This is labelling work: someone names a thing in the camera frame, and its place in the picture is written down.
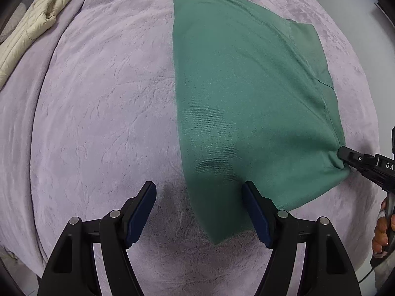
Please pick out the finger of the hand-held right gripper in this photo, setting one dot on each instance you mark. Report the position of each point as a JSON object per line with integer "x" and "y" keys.
{"x": 358, "y": 158}

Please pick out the person's right hand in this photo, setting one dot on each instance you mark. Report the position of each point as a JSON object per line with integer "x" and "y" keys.
{"x": 381, "y": 228}

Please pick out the cream puffer jacket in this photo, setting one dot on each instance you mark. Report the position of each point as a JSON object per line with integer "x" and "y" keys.
{"x": 31, "y": 30}

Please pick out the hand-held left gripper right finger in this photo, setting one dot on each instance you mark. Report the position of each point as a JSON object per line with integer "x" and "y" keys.
{"x": 256, "y": 214}

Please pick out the green garment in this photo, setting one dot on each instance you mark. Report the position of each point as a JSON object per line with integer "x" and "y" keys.
{"x": 247, "y": 98}

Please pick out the person's right forearm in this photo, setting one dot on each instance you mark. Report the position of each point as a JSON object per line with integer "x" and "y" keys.
{"x": 385, "y": 273}

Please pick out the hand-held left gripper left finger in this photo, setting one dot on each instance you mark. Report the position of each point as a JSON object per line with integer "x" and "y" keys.
{"x": 142, "y": 212}

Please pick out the lilac plush blanket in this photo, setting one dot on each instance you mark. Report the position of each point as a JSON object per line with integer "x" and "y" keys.
{"x": 108, "y": 114}

